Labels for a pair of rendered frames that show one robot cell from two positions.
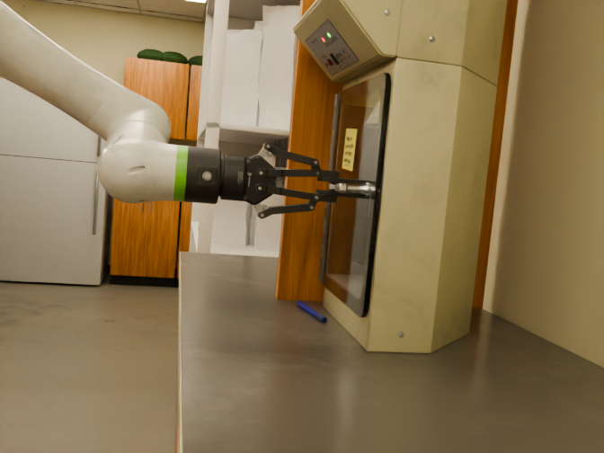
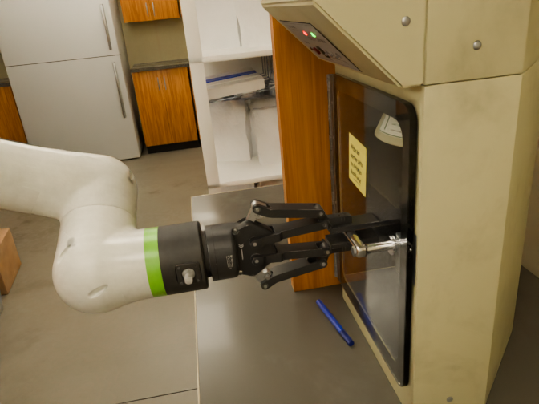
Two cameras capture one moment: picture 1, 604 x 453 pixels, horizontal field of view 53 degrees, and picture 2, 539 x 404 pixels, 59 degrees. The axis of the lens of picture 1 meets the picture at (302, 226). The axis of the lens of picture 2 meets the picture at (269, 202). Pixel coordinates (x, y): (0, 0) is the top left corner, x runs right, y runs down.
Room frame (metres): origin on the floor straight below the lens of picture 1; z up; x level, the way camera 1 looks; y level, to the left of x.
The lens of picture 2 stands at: (0.47, 0.01, 1.50)
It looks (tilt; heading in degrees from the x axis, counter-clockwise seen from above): 23 degrees down; 4
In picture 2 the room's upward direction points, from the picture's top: 6 degrees counter-clockwise
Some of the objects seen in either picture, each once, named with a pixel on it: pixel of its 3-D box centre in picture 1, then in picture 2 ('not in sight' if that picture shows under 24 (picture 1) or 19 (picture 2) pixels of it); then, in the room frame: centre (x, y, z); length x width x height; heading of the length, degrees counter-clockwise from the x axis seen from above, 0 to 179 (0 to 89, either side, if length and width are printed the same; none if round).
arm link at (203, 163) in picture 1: (204, 175); (186, 258); (1.02, 0.17, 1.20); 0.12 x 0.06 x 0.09; 12
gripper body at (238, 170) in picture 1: (248, 179); (241, 248); (1.04, 0.10, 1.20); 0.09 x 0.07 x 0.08; 102
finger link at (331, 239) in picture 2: (337, 193); (351, 238); (1.07, -0.06, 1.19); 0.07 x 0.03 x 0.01; 102
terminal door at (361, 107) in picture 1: (350, 192); (365, 218); (1.13, -0.08, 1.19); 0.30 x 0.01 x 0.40; 12
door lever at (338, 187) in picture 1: (346, 188); (363, 236); (1.05, -0.07, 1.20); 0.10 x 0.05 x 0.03; 12
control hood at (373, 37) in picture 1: (338, 39); (326, 34); (1.12, -0.03, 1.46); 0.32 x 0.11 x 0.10; 12
